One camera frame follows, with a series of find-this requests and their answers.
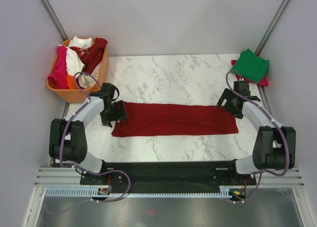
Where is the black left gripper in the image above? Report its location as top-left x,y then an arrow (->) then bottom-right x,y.
100,100 -> 127,128

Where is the dark red t-shirt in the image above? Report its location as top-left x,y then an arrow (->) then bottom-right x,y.
111,102 -> 238,137

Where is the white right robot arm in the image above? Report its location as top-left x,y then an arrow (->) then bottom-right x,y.
216,81 -> 296,184

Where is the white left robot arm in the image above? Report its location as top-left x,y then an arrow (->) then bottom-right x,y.
49,83 -> 127,184

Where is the green folded t-shirt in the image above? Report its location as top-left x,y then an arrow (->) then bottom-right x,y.
231,49 -> 269,84

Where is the pink folded t-shirt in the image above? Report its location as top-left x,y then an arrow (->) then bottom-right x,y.
231,60 -> 269,87

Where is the cream t-shirt in basket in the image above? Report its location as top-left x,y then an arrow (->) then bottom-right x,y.
77,62 -> 101,89

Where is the orange plastic basket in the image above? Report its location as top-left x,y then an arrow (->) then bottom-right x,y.
47,38 -> 109,103

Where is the dark red shirt in basket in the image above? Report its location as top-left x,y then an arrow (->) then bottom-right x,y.
68,38 -> 108,74

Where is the orange t-shirt in basket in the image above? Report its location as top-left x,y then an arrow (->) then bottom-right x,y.
66,74 -> 77,90

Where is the white t-shirt in basket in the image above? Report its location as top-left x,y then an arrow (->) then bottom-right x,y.
66,36 -> 93,76

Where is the pink t-shirt in basket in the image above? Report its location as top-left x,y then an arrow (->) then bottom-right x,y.
48,45 -> 68,90

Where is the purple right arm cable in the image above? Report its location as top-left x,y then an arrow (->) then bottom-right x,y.
225,70 -> 290,205

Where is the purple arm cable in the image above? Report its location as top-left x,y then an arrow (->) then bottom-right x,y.
225,70 -> 290,205
44,72 -> 132,217

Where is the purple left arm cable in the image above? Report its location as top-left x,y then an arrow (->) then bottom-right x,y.
44,72 -> 132,217

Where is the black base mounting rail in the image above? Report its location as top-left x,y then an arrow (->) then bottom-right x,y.
80,161 -> 256,190

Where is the white slotted cable duct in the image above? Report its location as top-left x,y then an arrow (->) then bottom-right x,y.
45,186 -> 231,198

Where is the aluminium frame post right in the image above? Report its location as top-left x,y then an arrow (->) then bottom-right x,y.
255,0 -> 291,56

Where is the aluminium frame post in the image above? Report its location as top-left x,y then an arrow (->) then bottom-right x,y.
255,0 -> 291,56
39,0 -> 68,41

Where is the aluminium frame post left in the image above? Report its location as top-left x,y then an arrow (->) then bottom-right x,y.
39,0 -> 68,41

